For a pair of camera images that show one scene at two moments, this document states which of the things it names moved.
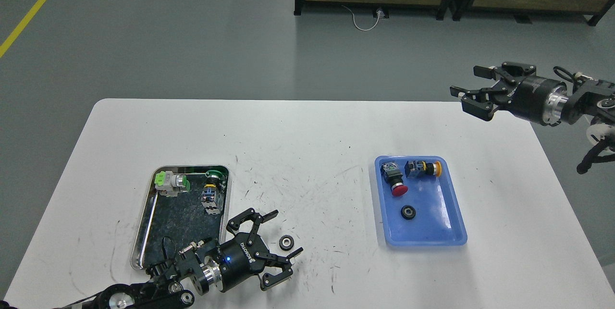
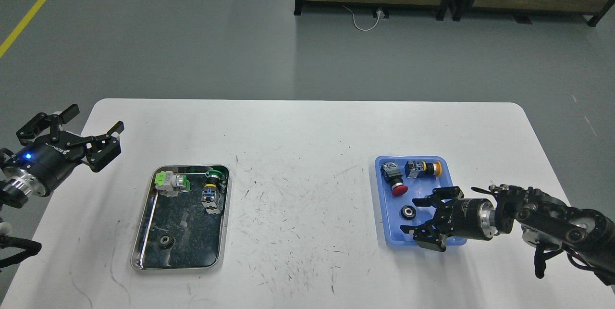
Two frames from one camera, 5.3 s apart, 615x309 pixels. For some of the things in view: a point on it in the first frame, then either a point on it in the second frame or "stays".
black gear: (286, 242) to (168, 242)
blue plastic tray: (420, 201) stays
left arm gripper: (237, 258) to (39, 167)
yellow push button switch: (414, 168) stays
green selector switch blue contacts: (212, 195) stays
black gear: (408, 212) stays
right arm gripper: (539, 99) to (471, 218)
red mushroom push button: (393, 176) stays
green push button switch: (169, 185) stays
